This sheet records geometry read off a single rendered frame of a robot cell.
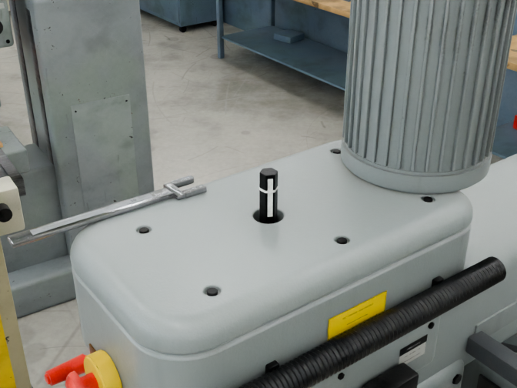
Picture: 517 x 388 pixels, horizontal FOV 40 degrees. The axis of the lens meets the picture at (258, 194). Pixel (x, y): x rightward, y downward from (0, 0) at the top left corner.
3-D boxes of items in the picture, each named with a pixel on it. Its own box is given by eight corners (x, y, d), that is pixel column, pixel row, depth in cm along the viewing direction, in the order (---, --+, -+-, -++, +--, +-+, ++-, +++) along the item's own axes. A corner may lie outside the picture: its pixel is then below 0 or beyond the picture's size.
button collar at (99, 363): (109, 417, 78) (103, 376, 75) (86, 386, 82) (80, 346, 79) (125, 409, 79) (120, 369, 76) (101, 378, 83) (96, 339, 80)
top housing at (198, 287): (171, 469, 72) (161, 348, 64) (68, 332, 90) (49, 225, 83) (472, 300, 96) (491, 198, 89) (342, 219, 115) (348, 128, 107)
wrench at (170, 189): (15, 253, 78) (15, 246, 77) (5, 237, 81) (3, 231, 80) (206, 192, 90) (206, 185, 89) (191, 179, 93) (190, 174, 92)
